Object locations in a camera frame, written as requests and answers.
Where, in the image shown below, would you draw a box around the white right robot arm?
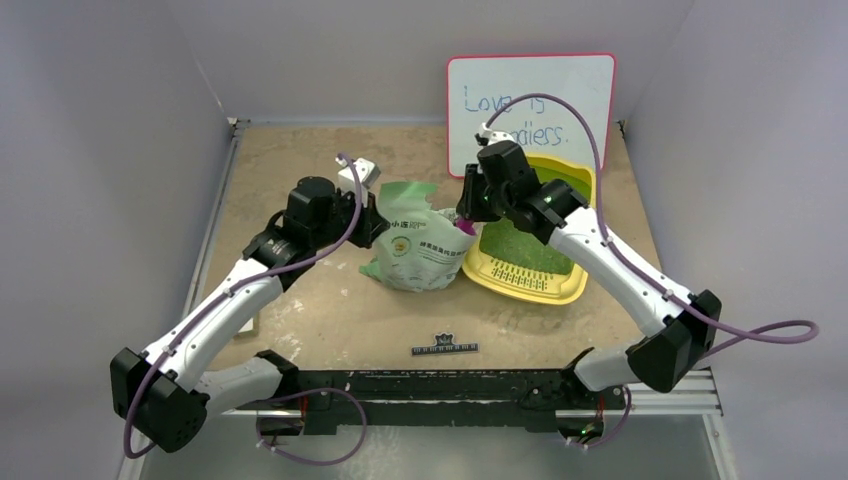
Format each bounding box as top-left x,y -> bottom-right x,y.
457,139 -> 721,407

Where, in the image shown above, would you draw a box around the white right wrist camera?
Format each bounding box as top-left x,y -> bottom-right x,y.
474,126 -> 516,148

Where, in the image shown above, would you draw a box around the small white red card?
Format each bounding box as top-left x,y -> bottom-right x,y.
237,317 -> 257,335

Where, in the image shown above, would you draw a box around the yellow sifting litter tray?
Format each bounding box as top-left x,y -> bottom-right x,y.
461,153 -> 598,307

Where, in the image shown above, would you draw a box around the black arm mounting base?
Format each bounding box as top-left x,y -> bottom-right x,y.
237,351 -> 626,439

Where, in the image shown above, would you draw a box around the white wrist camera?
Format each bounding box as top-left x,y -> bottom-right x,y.
335,154 -> 381,204
474,126 -> 516,148

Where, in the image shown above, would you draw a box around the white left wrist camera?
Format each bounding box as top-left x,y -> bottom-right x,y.
335,154 -> 381,204

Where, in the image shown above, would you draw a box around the green cat litter bag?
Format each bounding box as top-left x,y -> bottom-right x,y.
359,182 -> 478,292

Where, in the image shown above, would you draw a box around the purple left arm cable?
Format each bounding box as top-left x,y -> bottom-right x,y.
123,153 -> 366,460

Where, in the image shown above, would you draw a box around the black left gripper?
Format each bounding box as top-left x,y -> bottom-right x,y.
311,186 -> 389,250

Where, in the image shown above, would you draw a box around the purple plastic litter scoop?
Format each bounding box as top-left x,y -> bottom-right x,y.
454,217 -> 477,236

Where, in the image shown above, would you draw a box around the green cat litter granules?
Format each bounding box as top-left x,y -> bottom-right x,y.
478,168 -> 591,276

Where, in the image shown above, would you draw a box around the pink framed whiteboard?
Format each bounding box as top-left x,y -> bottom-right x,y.
446,53 -> 617,178

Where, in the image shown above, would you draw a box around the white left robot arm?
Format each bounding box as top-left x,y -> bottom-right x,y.
109,168 -> 388,459

